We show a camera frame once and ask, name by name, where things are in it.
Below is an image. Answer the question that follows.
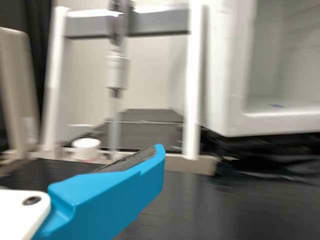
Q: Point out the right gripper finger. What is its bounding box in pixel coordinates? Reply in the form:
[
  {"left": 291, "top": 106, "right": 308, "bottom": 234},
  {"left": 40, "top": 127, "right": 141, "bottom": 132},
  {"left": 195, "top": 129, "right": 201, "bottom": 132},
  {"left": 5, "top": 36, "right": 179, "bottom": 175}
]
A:
[{"left": 18, "top": 144, "right": 167, "bottom": 240}]

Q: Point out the white incubator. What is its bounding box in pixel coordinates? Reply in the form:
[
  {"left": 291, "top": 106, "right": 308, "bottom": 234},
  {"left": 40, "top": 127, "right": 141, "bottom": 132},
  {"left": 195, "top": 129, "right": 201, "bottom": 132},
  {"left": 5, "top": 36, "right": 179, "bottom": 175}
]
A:
[{"left": 204, "top": 0, "right": 320, "bottom": 138}]

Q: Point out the white-capped bottle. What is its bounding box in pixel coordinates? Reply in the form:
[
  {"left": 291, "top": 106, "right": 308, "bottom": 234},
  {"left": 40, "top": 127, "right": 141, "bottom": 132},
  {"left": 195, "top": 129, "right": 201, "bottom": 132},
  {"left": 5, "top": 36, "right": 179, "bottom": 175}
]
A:
[{"left": 71, "top": 138, "right": 102, "bottom": 161}]

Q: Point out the white pipette stand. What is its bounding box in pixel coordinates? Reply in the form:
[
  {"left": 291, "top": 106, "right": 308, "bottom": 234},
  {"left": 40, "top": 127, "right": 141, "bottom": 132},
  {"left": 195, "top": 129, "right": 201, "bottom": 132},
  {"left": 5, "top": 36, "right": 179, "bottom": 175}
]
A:
[{"left": 0, "top": 4, "right": 219, "bottom": 176}]

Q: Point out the pipette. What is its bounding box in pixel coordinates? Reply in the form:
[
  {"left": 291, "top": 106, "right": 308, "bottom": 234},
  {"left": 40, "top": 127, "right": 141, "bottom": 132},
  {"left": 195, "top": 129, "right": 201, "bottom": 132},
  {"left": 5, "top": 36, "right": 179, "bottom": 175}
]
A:
[{"left": 104, "top": 0, "right": 131, "bottom": 157}]

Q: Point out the cream microscope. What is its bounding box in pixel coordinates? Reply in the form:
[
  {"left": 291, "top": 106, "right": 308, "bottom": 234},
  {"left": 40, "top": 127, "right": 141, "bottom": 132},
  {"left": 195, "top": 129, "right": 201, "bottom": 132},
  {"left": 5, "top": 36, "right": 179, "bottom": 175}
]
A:
[{"left": 0, "top": 26, "right": 40, "bottom": 161}]

